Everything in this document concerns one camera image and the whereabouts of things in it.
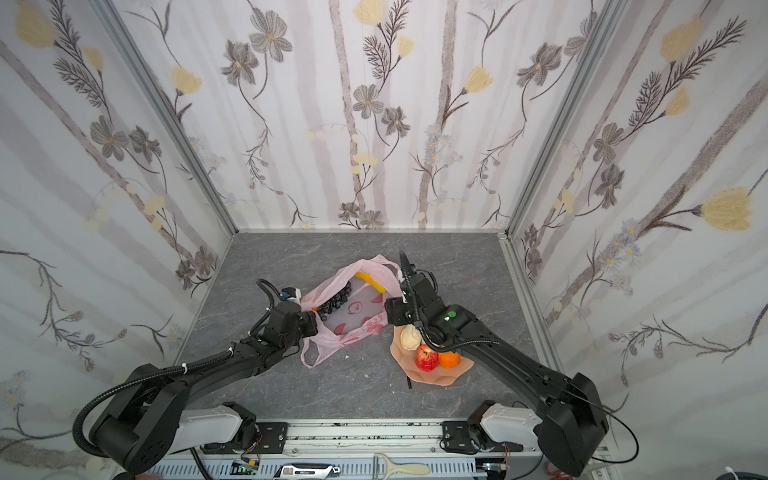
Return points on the pink plastic bag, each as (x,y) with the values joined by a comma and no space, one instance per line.
(363,315)

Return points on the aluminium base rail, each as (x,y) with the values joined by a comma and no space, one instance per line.
(351,444)

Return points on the black grape bunch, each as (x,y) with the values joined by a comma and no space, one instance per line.
(334,303)

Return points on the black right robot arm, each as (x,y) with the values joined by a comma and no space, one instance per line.
(563,417)

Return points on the beige fake bun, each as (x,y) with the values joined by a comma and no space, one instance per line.
(410,338)

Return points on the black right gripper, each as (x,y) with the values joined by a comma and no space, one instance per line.
(399,308)

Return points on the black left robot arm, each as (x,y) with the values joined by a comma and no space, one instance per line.
(135,422)

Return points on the red fake apple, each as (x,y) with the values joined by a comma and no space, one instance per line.
(426,360)

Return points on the yellow fake banana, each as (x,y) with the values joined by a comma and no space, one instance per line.
(367,278)

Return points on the orange fake tangerine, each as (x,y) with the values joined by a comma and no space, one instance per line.
(449,360)

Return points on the cream handled peeler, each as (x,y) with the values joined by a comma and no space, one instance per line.
(383,468)

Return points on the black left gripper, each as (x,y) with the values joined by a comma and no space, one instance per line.
(306,323)

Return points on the peach plastic bowl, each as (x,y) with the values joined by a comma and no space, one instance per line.
(440,376)

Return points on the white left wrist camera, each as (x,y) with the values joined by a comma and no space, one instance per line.
(291,294)

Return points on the white utility knife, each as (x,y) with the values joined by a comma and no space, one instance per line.
(303,471)

